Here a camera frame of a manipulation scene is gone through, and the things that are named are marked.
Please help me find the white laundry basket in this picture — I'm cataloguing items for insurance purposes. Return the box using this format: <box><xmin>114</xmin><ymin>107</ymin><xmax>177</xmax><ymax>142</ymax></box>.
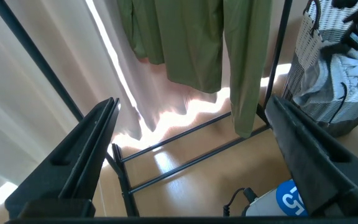
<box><xmin>280</xmin><ymin>0</ymin><xmax>358</xmax><ymax>138</ymax></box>

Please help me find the black cable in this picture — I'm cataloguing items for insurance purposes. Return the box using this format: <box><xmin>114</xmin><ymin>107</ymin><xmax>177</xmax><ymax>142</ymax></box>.
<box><xmin>222</xmin><ymin>187</ymin><xmax>258</xmax><ymax>218</ymax></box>

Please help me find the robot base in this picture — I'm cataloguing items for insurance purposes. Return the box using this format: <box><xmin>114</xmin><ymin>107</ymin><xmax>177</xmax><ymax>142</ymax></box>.
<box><xmin>243</xmin><ymin>179</ymin><xmax>310</xmax><ymax>218</ymax></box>

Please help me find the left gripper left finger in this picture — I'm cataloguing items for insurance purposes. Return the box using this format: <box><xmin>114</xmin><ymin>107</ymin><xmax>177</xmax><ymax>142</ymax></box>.
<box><xmin>4</xmin><ymin>97</ymin><xmax>121</xmax><ymax>219</ymax></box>

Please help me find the beige curtain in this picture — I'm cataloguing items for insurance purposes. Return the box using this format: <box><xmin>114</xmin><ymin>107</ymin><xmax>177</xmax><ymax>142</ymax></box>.
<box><xmin>0</xmin><ymin>0</ymin><xmax>304</xmax><ymax>200</ymax></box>

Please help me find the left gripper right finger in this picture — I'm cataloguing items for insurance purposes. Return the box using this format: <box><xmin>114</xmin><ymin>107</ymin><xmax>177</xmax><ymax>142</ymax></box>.
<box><xmin>264</xmin><ymin>95</ymin><xmax>358</xmax><ymax>218</ymax></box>

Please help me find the black clothes rack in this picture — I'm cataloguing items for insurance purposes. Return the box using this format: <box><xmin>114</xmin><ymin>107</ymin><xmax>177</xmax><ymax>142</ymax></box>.
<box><xmin>0</xmin><ymin>0</ymin><xmax>294</xmax><ymax>218</ymax></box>

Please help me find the green printed sleeveless shirt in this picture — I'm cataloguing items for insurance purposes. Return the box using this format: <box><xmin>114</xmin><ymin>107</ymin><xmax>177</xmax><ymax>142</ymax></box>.
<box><xmin>116</xmin><ymin>0</ymin><xmax>273</xmax><ymax>139</ymax></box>

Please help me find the pale grey garment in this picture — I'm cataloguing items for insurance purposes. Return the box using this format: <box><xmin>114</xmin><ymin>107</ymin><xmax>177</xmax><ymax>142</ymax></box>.
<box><xmin>292</xmin><ymin>46</ymin><xmax>358</xmax><ymax>109</ymax></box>

